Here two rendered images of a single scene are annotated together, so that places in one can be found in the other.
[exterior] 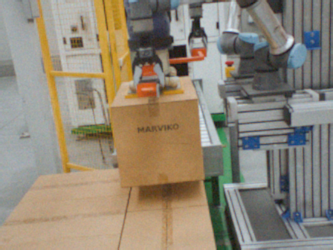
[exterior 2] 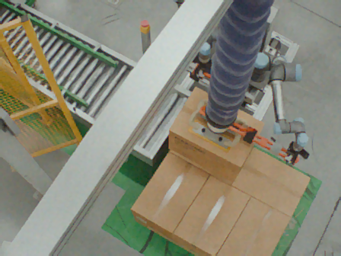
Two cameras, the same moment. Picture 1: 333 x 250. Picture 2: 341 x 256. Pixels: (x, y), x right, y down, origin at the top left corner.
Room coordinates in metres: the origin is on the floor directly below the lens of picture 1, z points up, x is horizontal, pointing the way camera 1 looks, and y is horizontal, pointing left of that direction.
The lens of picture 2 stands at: (1.87, 1.31, 4.12)
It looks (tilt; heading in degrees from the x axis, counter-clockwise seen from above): 64 degrees down; 300
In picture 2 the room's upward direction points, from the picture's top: 1 degrees counter-clockwise
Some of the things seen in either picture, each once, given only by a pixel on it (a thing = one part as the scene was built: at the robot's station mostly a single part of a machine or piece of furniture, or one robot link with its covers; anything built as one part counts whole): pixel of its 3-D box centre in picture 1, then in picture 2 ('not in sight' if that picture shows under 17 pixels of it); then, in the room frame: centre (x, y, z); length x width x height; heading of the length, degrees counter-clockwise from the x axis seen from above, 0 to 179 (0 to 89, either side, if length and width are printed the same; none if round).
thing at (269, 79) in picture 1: (267, 77); (257, 71); (2.12, -0.52, 1.09); 0.15 x 0.15 x 0.10
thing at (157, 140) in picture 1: (158, 126); (215, 136); (2.19, 0.04, 0.87); 0.60 x 0.40 x 0.40; 179
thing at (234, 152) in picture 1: (233, 132); (147, 56); (3.13, -0.50, 0.50); 0.07 x 0.07 x 1.00; 88
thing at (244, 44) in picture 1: (247, 44); not in sight; (2.62, -0.54, 1.20); 0.13 x 0.12 x 0.14; 47
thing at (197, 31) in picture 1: (197, 27); (204, 63); (2.46, -0.23, 1.34); 0.09 x 0.08 x 0.12; 179
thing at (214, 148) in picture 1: (166, 153); (173, 126); (2.58, 0.02, 0.58); 0.70 x 0.03 x 0.06; 88
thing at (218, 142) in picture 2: (136, 86); (211, 135); (2.20, 0.14, 1.10); 0.34 x 0.10 x 0.05; 179
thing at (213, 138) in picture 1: (204, 114); (86, 43); (3.73, -0.35, 0.50); 2.31 x 0.05 x 0.19; 178
